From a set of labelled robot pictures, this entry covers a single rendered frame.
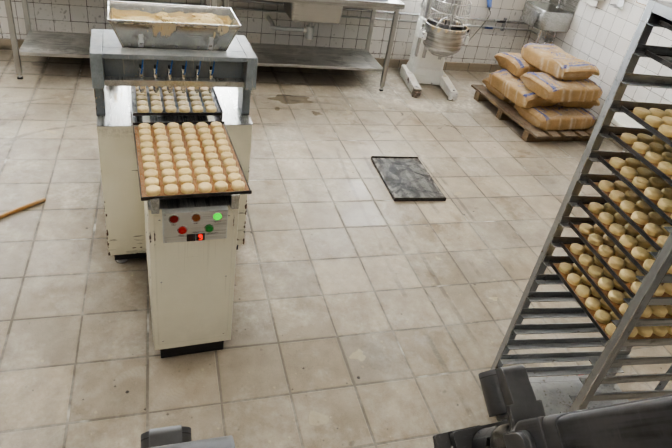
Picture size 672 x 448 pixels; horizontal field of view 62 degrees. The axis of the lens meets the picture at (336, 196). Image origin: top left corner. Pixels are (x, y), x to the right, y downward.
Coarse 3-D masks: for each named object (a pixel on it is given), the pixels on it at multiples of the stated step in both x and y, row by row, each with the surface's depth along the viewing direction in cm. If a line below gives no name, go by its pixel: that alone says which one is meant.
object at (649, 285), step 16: (656, 272) 157; (640, 288) 163; (656, 288) 161; (640, 304) 163; (624, 320) 169; (624, 336) 171; (608, 352) 175; (608, 368) 178; (592, 384) 182; (576, 400) 190
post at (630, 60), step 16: (656, 0) 162; (640, 32) 166; (624, 64) 172; (608, 96) 179; (608, 112) 179; (592, 144) 186; (576, 176) 193; (576, 192) 195; (560, 208) 201; (528, 288) 220; (528, 304) 224; (512, 320) 231; (512, 336) 233; (496, 368) 243
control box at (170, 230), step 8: (176, 208) 210; (184, 208) 210; (192, 208) 211; (200, 208) 212; (208, 208) 212; (216, 208) 213; (224, 208) 214; (168, 216) 207; (184, 216) 209; (200, 216) 211; (208, 216) 212; (224, 216) 215; (168, 224) 209; (176, 224) 210; (184, 224) 211; (192, 224) 212; (200, 224) 213; (208, 224) 214; (216, 224) 216; (224, 224) 217; (168, 232) 211; (176, 232) 212; (192, 232) 214; (200, 232) 215; (208, 232) 217; (216, 232) 218; (224, 232) 219; (168, 240) 213; (176, 240) 214; (184, 240) 215; (200, 240) 217
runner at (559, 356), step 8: (560, 352) 245; (568, 352) 245; (576, 352) 246; (584, 352) 247; (592, 352) 248; (600, 352) 249; (624, 352) 252; (504, 360) 240; (512, 360) 240; (520, 360) 241; (528, 360) 242; (536, 360) 242; (544, 360) 243; (552, 360) 244; (560, 360) 244; (568, 360) 245; (576, 360) 246; (584, 360) 246
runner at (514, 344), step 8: (512, 344) 236; (520, 344) 236; (528, 344) 237; (536, 344) 238; (544, 344) 238; (552, 344) 239; (560, 344) 240; (568, 344) 240; (576, 344) 241; (584, 344) 242; (592, 344) 243; (600, 344) 243
